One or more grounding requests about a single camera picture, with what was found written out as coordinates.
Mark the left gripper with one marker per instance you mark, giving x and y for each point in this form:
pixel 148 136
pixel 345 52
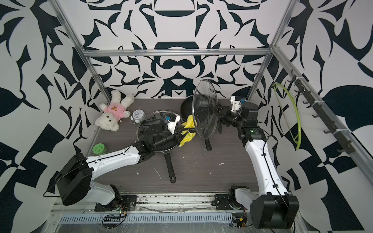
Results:
pixel 177 136

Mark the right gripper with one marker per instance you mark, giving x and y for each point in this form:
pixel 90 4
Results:
pixel 225 114

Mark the yellow cleaning cloth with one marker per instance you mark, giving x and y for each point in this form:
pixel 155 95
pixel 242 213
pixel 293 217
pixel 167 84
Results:
pixel 188 131

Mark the small glass pan lid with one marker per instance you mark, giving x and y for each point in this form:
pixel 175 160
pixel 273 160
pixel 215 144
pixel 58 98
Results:
pixel 205 87

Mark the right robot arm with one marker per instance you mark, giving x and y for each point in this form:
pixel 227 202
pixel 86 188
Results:
pixel 273 207

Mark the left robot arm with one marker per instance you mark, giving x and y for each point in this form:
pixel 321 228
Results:
pixel 76 181

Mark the green round container lid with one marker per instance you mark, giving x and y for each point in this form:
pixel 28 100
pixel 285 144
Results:
pixel 99 149

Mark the large black frying pan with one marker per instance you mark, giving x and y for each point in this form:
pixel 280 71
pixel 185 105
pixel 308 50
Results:
pixel 169 166

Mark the small black frying pan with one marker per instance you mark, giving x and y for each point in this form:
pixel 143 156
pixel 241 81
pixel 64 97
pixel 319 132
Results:
pixel 188 107

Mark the small white alarm clock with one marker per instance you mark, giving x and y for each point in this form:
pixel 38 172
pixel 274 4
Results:
pixel 137 116

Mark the white teddy bear pink shirt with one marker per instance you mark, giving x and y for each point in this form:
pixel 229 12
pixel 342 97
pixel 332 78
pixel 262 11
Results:
pixel 113 113

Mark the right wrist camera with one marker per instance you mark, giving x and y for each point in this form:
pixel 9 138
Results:
pixel 237 103

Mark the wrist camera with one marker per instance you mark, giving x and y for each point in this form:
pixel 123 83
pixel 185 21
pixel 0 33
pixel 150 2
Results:
pixel 172 122
pixel 237 103

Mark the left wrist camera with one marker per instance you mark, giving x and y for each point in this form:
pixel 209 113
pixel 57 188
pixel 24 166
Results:
pixel 172 122

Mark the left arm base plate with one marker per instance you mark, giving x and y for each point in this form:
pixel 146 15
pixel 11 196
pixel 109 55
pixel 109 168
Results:
pixel 125 203

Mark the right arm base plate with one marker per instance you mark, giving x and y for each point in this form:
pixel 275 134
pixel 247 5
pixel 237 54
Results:
pixel 224 201

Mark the black wall hook rack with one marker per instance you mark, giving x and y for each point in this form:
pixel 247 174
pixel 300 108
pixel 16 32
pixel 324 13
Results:
pixel 323 111

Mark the aluminium frame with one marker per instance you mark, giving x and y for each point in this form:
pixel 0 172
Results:
pixel 361 158

